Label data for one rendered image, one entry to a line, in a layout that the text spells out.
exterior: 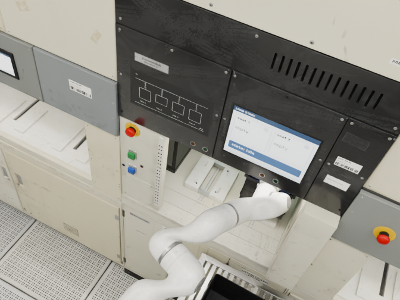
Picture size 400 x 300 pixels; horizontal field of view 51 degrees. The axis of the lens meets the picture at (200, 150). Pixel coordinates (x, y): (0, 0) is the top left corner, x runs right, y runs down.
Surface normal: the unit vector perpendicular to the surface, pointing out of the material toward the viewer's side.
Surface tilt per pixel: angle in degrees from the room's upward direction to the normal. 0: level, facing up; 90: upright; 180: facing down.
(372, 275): 0
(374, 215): 90
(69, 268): 0
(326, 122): 90
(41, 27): 90
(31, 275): 0
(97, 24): 90
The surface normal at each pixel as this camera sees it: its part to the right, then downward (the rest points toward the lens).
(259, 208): 0.14, 0.05
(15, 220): 0.12, -0.65
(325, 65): -0.44, 0.65
